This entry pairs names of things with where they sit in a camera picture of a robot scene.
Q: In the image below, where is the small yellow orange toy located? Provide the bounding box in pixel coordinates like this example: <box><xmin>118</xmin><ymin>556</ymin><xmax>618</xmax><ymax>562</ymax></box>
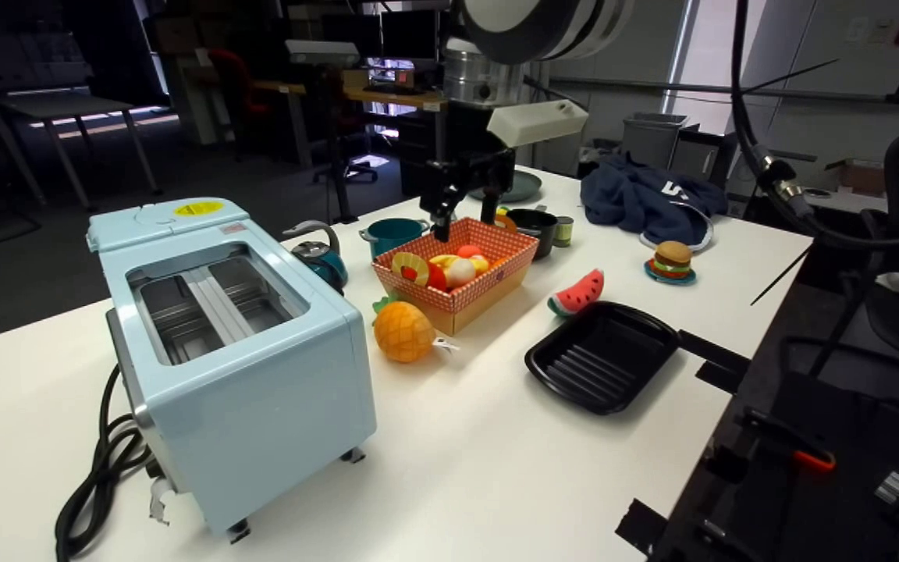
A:
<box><xmin>484</xmin><ymin>202</ymin><xmax>520</xmax><ymax>235</ymax></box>

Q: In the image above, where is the orange plush toy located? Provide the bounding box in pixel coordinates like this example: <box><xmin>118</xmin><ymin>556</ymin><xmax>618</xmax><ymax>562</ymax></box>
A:
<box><xmin>456</xmin><ymin>240</ymin><xmax>492</xmax><ymax>278</ymax></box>

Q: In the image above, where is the peach half plush toy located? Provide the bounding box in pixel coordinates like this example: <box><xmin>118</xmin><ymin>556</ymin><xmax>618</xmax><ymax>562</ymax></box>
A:
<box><xmin>387</xmin><ymin>250</ymin><xmax>435</xmax><ymax>289</ymax></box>

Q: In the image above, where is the orange handled clamp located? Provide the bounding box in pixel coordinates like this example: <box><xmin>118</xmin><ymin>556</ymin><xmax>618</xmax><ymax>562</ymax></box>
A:
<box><xmin>734</xmin><ymin>406</ymin><xmax>841</xmax><ymax>484</ymax></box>

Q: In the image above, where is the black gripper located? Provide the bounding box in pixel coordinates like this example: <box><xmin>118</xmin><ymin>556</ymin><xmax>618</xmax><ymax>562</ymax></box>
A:
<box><xmin>414</xmin><ymin>97</ymin><xmax>520</xmax><ymax>247</ymax></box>

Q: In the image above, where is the background monitor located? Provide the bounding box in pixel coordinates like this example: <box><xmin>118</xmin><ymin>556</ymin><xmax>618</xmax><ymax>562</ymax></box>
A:
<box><xmin>361</xmin><ymin>54</ymin><xmax>420</xmax><ymax>94</ymax></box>

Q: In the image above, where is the orange checkered cardboard box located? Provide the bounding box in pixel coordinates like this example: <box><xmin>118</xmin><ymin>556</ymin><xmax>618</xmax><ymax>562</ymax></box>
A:
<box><xmin>369</xmin><ymin>216</ymin><xmax>544</xmax><ymax>338</ymax></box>

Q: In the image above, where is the black toaster power cable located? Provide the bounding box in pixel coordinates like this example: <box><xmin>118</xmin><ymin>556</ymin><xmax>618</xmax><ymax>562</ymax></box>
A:
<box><xmin>53</xmin><ymin>363</ymin><xmax>157</xmax><ymax>562</ymax></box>

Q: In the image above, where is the black table clamp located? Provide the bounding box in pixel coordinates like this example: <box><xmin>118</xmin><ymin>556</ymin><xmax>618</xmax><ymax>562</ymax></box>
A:
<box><xmin>616</xmin><ymin>497</ymin><xmax>681</xmax><ymax>560</ymax></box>

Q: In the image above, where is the background bench table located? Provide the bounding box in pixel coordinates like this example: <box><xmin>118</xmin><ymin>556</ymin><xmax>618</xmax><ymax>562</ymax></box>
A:
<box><xmin>0</xmin><ymin>90</ymin><xmax>184</xmax><ymax>211</ymax></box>

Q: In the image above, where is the light blue toaster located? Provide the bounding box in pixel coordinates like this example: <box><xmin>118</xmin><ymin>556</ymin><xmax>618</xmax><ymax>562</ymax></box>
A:
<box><xmin>85</xmin><ymin>197</ymin><xmax>381</xmax><ymax>544</ymax></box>

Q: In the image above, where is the teal toy pot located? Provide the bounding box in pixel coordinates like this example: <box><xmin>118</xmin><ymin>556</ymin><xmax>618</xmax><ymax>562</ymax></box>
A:
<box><xmin>355</xmin><ymin>216</ymin><xmax>435</xmax><ymax>262</ymax></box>

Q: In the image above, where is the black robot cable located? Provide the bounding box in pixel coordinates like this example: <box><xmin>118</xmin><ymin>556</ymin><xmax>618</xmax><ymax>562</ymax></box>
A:
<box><xmin>726</xmin><ymin>0</ymin><xmax>899</xmax><ymax>252</ymax></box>

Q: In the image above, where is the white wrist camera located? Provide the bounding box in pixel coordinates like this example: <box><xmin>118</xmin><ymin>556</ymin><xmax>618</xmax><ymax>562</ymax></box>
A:
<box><xmin>484</xmin><ymin>97</ymin><xmax>589</xmax><ymax>150</ymax></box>

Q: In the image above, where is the black bowl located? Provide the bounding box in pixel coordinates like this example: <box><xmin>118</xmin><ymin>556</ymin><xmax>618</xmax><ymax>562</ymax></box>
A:
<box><xmin>502</xmin><ymin>205</ymin><xmax>565</xmax><ymax>262</ymax></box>

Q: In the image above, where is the toy burger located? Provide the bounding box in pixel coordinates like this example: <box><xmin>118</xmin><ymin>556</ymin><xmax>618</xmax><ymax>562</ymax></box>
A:
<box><xmin>645</xmin><ymin>236</ymin><xmax>696</xmax><ymax>282</ymax></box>

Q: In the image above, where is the grey box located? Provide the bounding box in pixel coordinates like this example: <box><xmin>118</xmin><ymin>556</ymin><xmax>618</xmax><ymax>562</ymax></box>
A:
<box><xmin>618</xmin><ymin>109</ymin><xmax>706</xmax><ymax>181</ymax></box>

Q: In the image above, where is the small green toy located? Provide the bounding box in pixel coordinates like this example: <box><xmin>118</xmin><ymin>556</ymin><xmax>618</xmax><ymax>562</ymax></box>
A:
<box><xmin>548</xmin><ymin>211</ymin><xmax>579</xmax><ymax>250</ymax></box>

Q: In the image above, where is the dark blue cloth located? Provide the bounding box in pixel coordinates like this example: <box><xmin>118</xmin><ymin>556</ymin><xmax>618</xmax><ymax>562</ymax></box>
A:
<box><xmin>579</xmin><ymin>153</ymin><xmax>726</xmax><ymax>247</ymax></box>

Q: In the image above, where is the grey curtain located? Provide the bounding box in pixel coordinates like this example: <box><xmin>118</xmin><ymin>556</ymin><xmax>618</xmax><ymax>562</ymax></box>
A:
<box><xmin>447</xmin><ymin>40</ymin><xmax>560</xmax><ymax>181</ymax></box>

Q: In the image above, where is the black grill pan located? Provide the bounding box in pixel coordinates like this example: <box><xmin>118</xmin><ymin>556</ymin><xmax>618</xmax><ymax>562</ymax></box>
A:
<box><xmin>520</xmin><ymin>301</ymin><xmax>755</xmax><ymax>417</ymax></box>

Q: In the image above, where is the silver metal bowl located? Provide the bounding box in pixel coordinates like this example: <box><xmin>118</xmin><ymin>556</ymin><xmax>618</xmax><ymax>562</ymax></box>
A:
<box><xmin>638</xmin><ymin>199</ymin><xmax>718</xmax><ymax>256</ymax></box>

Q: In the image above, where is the wooden background desk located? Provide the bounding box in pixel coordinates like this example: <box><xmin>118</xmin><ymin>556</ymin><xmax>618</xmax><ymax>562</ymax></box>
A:
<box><xmin>341</xmin><ymin>80</ymin><xmax>456</xmax><ymax>197</ymax></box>

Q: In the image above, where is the watermelon slice toy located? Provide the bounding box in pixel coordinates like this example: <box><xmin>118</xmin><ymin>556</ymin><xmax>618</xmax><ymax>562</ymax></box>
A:
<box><xmin>545</xmin><ymin>265</ymin><xmax>609</xmax><ymax>321</ymax></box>

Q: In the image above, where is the toy squishy pineapple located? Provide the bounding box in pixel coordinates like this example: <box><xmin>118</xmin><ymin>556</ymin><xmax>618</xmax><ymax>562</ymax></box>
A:
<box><xmin>369</xmin><ymin>295</ymin><xmax>459</xmax><ymax>366</ymax></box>

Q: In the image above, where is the pale yellow plush toy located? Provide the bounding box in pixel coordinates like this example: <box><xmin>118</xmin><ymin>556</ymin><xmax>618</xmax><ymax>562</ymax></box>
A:
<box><xmin>430</xmin><ymin>250</ymin><xmax>482</xmax><ymax>289</ymax></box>

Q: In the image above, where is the teal toy kettle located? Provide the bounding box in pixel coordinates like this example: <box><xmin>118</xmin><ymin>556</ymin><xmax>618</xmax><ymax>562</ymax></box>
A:
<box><xmin>285</xmin><ymin>219</ymin><xmax>353</xmax><ymax>295</ymax></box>

